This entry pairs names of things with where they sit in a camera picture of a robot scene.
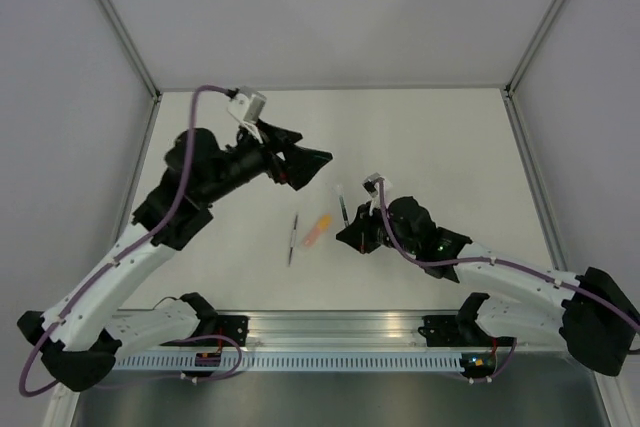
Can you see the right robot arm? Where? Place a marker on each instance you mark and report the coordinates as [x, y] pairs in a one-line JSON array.
[[588, 313]]

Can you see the aluminium frame rail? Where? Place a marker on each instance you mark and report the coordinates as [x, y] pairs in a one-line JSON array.
[[339, 330]]

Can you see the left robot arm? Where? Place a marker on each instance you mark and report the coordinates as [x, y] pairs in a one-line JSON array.
[[79, 340]]

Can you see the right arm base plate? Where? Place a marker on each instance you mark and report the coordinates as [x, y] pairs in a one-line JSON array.
[[443, 331]]

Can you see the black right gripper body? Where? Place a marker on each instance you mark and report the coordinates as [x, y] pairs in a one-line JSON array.
[[375, 228]]

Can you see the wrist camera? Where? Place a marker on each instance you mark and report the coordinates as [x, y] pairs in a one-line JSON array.
[[245, 106], [374, 185]]

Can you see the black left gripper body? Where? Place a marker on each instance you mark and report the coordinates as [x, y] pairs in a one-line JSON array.
[[273, 163]]

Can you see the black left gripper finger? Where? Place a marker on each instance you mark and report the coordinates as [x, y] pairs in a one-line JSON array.
[[277, 139], [302, 164]]

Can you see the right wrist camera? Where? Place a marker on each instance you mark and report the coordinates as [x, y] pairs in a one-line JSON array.
[[374, 185]]

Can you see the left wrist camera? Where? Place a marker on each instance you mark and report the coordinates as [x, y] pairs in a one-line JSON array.
[[245, 106]]

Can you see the white slotted cable duct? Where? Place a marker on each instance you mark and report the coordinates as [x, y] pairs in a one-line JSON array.
[[191, 361]]

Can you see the pink highlighter pen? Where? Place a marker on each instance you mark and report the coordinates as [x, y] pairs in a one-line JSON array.
[[310, 239]]

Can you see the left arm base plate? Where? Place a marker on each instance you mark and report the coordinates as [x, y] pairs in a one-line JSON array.
[[235, 327]]

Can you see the purple marker pen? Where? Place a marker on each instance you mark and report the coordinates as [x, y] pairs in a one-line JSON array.
[[293, 239]]

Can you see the green pen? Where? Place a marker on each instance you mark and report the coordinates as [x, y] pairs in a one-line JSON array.
[[344, 211]]

